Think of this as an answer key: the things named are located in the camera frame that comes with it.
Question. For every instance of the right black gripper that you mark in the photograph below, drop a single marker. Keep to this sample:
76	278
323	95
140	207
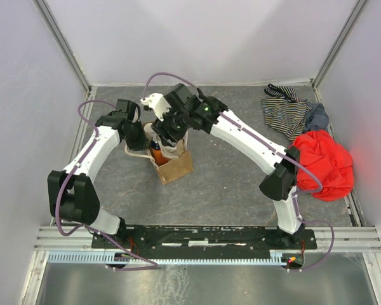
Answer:
167	129

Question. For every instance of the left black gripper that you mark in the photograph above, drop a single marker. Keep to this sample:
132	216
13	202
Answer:
136	140

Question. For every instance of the clear bottle white cap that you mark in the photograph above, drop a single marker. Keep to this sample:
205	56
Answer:
173	152

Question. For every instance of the dark blue small bottle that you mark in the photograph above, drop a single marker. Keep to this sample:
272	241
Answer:
157	152

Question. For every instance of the canvas tote bag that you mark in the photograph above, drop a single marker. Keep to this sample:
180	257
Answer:
172	170

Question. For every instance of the striped shirt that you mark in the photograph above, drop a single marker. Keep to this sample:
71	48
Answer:
285	117

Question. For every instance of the striped dark garment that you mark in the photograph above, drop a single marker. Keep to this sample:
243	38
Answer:
285	92

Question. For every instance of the blue-grey cloth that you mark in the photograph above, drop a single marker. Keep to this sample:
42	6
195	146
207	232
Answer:
317	118

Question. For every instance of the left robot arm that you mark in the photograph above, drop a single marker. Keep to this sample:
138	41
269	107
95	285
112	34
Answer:
72	195

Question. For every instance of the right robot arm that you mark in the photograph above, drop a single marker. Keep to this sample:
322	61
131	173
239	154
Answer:
279	164

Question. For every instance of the cream cap bottle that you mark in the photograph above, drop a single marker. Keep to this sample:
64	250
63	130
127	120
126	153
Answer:
149	132

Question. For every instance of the red cloth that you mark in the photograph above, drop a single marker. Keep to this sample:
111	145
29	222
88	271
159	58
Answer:
329	161

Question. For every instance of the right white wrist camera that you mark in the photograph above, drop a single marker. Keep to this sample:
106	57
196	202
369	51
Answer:
158	104

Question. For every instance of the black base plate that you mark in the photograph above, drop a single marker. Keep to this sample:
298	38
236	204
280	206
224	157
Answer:
212	242

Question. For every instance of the blue cable duct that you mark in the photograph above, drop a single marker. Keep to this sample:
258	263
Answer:
97	257

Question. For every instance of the aluminium frame rail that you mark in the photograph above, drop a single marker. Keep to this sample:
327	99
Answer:
347	239

